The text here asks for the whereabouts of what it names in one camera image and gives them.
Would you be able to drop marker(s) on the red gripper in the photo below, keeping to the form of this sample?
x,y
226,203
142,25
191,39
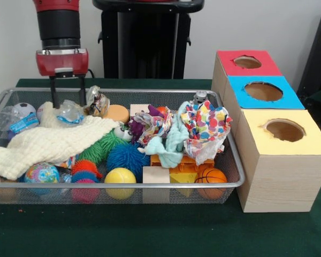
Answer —
x,y
62,61

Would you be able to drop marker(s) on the crushed bottle with blue label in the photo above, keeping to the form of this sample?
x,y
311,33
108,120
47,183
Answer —
x,y
69,115
21,123

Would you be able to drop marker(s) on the crushed silver metal can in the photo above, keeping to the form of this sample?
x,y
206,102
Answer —
x,y
99,105

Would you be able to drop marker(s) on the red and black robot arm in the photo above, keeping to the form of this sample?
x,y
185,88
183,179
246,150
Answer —
x,y
59,24

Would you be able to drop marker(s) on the shallow clear mesh bin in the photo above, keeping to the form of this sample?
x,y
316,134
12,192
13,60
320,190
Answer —
x,y
29,96

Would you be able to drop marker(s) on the wooden box with three holes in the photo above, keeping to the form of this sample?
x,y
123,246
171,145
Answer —
x,y
283,182

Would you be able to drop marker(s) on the black and white soccer ball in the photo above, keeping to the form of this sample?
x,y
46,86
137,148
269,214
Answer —
x,y
25,107

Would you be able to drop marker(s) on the cream knitted cloth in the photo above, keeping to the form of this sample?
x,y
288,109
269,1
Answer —
x,y
42,142

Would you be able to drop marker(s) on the globe print ball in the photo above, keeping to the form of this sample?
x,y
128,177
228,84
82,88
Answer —
x,y
42,174

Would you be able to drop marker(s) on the blue spiky ball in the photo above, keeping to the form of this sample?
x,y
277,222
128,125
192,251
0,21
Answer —
x,y
127,159

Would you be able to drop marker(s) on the yellow ball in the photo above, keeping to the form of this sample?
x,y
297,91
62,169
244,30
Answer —
x,y
120,175

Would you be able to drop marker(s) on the light teal cloth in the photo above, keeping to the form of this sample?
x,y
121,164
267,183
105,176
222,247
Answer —
x,y
174,134

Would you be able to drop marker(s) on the colourful spotted cloth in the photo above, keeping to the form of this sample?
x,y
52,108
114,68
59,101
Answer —
x,y
206,123

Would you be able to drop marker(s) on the black stand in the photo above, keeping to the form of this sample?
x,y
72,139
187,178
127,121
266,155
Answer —
x,y
318,53

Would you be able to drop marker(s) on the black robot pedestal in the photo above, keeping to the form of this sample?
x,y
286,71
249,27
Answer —
x,y
149,40

